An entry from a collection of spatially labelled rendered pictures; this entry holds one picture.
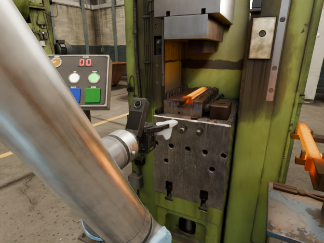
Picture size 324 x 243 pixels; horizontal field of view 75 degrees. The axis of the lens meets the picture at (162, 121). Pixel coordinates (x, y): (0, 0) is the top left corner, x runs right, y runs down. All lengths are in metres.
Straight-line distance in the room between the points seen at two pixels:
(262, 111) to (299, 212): 0.47
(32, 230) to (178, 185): 1.18
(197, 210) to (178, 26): 0.91
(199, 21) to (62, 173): 0.86
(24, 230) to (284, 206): 1.68
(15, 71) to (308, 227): 0.87
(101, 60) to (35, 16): 4.82
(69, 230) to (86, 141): 1.59
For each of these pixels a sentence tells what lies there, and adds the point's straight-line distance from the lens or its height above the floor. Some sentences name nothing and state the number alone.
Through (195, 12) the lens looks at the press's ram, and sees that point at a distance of 1.02.
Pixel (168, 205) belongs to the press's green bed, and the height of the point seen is 0.39.
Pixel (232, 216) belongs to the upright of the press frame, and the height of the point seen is 0.28.
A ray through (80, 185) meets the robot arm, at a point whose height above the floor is 1.07.
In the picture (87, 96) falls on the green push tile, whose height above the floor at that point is 1.01.
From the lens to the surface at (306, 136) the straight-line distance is 0.84.
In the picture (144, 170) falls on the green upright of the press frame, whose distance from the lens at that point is 1.49.
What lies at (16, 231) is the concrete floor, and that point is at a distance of 1.99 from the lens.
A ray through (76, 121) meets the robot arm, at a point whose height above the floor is 1.14.
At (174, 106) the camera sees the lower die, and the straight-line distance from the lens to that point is 1.06.
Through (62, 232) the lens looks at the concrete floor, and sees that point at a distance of 1.83.
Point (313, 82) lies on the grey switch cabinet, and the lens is 6.28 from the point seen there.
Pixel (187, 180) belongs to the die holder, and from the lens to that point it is 1.13.
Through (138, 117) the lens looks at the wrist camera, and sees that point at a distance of 0.59.
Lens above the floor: 1.22
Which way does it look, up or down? 18 degrees down
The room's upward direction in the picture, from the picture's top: straight up
